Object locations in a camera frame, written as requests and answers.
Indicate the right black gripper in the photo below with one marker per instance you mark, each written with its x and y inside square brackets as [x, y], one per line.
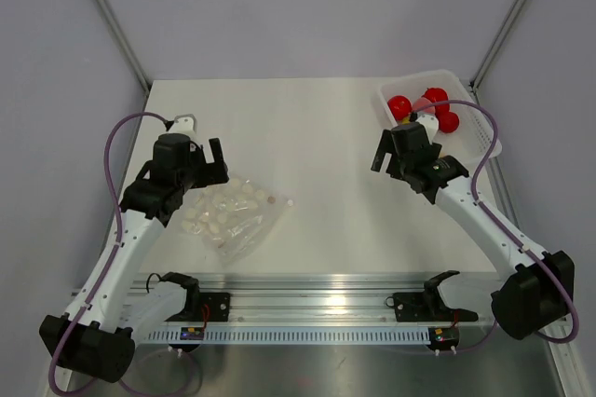
[387, 145]

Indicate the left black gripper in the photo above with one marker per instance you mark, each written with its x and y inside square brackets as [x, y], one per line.
[212, 173]

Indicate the red toy tomato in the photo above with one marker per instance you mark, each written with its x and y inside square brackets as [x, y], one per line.
[400, 107]

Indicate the pink toy peach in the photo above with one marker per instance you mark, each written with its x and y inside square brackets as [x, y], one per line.
[424, 105]

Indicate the red toy apple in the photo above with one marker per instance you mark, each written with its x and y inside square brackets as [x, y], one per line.
[449, 122]

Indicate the clear zip top bag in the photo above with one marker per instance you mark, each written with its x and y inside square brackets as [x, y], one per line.
[232, 219]

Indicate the red toy pepper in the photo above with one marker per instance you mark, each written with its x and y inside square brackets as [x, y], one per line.
[436, 95]

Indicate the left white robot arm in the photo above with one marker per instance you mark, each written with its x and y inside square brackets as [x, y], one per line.
[96, 335]

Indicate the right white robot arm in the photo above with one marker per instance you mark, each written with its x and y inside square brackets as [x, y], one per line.
[535, 288]

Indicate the left controller board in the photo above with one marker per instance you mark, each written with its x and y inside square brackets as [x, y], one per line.
[192, 333]

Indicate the controller board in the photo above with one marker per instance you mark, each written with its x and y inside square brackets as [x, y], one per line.
[444, 337]
[192, 333]

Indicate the right controller board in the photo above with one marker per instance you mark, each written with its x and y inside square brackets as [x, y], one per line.
[444, 337]

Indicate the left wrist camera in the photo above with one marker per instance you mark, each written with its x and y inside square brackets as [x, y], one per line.
[183, 124]

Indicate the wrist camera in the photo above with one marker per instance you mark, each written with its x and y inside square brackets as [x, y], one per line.
[183, 124]
[429, 121]

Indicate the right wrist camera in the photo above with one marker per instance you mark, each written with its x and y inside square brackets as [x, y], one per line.
[429, 121]

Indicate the aluminium mounting rail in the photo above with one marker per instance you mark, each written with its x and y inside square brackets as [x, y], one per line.
[303, 300]

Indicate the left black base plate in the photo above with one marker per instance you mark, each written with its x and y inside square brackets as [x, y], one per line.
[215, 307]

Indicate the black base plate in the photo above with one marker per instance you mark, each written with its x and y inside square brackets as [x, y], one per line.
[413, 307]
[215, 307]

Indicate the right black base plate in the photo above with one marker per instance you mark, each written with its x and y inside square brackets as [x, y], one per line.
[413, 307]

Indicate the left aluminium frame post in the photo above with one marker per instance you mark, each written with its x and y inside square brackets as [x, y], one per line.
[114, 28]

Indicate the aluminium frame post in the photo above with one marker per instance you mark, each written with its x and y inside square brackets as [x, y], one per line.
[504, 31]
[114, 28]

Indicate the white slotted cable duct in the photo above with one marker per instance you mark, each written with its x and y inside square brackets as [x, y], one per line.
[220, 335]

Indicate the right aluminium frame post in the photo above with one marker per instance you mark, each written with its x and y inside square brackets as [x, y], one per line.
[504, 31]

